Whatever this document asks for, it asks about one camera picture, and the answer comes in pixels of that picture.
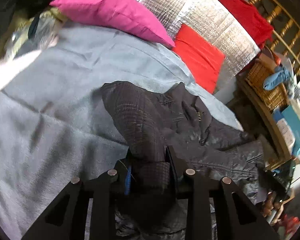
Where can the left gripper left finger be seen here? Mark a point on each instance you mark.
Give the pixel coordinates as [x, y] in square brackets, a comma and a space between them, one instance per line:
[81, 203]

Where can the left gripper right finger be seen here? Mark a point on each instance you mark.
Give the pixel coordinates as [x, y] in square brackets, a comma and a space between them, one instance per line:
[236, 216]

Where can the dark quilted zip jacket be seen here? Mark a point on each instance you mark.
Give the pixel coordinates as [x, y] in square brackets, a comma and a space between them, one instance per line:
[150, 122]

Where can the wooden side table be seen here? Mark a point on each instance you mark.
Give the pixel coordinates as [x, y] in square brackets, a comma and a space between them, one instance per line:
[281, 149]

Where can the grey fleece blanket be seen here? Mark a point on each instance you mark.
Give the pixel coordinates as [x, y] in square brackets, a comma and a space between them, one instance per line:
[53, 124]

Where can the white patterned box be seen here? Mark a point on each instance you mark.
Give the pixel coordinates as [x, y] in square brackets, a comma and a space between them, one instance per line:
[284, 129]

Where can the wicker basket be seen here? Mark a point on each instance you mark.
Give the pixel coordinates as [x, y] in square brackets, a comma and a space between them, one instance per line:
[261, 79]

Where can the light blue cloth in basket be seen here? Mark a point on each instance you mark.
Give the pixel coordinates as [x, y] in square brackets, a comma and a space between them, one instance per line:
[281, 74]

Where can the white mattress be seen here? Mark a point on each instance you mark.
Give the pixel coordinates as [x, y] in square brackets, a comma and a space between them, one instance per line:
[9, 69]

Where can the red-orange pillow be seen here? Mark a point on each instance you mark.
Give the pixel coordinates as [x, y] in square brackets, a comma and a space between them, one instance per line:
[202, 58]

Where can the wooden stair railing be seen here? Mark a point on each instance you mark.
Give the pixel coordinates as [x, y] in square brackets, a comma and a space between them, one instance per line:
[284, 16]

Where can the dark red cloth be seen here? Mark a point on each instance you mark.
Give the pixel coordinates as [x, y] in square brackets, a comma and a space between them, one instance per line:
[250, 19]

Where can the pink pillow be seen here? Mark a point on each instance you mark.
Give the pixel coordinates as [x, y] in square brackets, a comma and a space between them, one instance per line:
[128, 16]

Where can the silver foil insulation board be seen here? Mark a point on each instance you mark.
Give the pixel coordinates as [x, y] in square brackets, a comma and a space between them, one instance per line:
[211, 20]

